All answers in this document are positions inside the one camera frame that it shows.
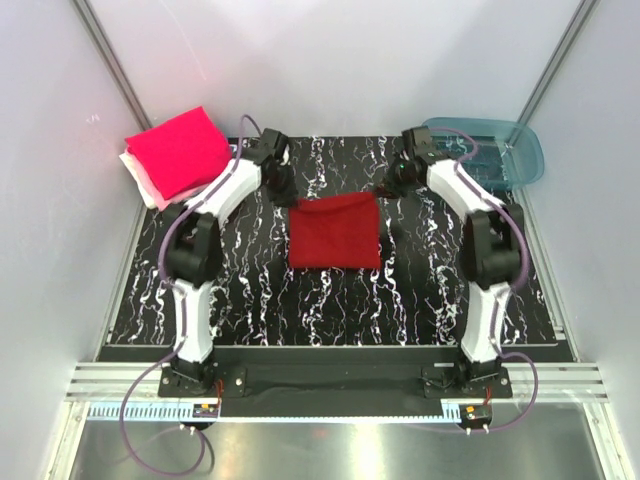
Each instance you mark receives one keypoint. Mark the right small electronics board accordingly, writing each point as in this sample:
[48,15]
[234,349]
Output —
[480,413]

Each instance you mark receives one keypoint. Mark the dark red t-shirt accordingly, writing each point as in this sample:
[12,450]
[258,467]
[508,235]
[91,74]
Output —
[335,232]

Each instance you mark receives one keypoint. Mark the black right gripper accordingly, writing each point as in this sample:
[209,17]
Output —
[391,189]

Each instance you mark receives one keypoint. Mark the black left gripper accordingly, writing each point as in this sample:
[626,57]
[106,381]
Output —
[286,197]

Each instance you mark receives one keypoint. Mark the folded light pink t-shirt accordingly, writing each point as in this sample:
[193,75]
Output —
[163,203]

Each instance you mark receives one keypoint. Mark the left small electronics board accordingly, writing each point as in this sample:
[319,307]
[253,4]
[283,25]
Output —
[206,410]

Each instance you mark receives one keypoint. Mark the white slotted cable duct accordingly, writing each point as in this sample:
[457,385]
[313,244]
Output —
[448,413]

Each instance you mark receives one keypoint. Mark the folded magenta t-shirt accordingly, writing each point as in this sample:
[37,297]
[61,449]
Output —
[183,153]

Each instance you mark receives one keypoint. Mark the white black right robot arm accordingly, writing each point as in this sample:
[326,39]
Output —
[494,255]

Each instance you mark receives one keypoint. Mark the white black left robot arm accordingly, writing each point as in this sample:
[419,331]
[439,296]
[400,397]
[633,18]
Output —
[191,254]

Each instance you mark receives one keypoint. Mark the right aluminium frame post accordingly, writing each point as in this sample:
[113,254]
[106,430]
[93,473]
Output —
[569,37]

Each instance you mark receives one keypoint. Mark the small electronics board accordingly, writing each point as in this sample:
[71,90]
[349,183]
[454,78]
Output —
[480,413]
[206,410]

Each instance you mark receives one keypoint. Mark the folded white t-shirt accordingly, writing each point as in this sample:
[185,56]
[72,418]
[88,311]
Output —
[139,175]

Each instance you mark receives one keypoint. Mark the left aluminium frame post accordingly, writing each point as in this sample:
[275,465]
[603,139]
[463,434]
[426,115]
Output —
[110,59]

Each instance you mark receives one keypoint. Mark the teal translucent plastic bin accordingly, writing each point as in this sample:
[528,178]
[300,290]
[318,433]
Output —
[509,154]

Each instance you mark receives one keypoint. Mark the aluminium frame post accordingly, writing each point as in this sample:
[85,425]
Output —
[110,59]
[569,37]

